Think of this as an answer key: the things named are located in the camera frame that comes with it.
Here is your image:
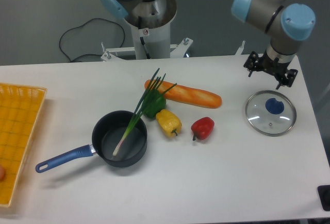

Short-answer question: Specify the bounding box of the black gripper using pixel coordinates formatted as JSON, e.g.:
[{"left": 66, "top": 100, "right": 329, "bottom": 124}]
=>
[{"left": 243, "top": 51, "right": 298, "bottom": 90}]

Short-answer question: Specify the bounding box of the glass pot lid blue knob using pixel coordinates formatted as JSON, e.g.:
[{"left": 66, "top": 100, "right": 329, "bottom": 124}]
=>
[{"left": 244, "top": 90, "right": 298, "bottom": 137}]

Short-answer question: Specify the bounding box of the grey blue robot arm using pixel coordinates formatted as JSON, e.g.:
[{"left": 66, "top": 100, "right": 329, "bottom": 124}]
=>
[{"left": 100, "top": 0, "right": 316, "bottom": 87}]

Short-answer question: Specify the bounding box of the orange baguette bread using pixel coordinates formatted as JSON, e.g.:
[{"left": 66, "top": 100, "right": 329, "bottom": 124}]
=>
[{"left": 144, "top": 79, "right": 223, "bottom": 109}]

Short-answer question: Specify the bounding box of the red bell pepper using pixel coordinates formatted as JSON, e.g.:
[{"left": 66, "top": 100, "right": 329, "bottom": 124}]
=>
[{"left": 191, "top": 117, "right": 215, "bottom": 141}]

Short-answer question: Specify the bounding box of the yellow bell pepper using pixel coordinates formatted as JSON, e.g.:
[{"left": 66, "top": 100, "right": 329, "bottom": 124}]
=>
[{"left": 156, "top": 109, "right": 182, "bottom": 138}]

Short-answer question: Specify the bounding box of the green spring onion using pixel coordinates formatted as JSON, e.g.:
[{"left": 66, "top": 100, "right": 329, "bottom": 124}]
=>
[{"left": 112, "top": 68, "right": 166, "bottom": 157}]

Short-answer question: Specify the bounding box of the green bell pepper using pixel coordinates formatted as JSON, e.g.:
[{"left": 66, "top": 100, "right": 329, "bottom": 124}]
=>
[{"left": 142, "top": 90, "right": 166, "bottom": 119}]

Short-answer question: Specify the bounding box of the black device at table corner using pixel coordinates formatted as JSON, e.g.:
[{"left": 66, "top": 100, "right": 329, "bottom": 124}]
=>
[{"left": 317, "top": 185, "right": 330, "bottom": 212}]

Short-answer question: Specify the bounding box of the yellow woven basket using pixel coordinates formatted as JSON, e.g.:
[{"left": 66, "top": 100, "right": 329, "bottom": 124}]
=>
[{"left": 1, "top": 83, "right": 47, "bottom": 207}]

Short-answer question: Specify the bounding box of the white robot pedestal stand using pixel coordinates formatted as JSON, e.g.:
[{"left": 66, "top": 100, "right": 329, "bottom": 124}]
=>
[{"left": 100, "top": 0, "right": 246, "bottom": 61}]

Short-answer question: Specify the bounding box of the dark saucepan blue handle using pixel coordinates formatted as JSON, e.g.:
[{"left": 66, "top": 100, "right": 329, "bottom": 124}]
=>
[{"left": 35, "top": 110, "right": 147, "bottom": 173}]

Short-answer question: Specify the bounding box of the black floor cable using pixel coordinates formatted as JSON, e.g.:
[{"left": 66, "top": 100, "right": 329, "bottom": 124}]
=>
[{"left": 59, "top": 18, "right": 126, "bottom": 62}]

